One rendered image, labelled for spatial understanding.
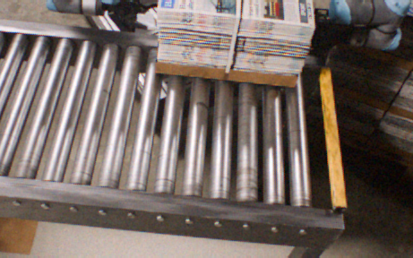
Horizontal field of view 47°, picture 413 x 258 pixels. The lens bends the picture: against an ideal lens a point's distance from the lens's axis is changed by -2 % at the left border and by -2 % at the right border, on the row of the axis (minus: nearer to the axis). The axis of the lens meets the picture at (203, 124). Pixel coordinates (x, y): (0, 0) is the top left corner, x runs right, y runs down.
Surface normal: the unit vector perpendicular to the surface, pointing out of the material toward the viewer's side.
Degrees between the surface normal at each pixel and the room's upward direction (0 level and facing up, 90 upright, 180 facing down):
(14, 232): 0
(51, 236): 0
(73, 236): 0
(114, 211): 90
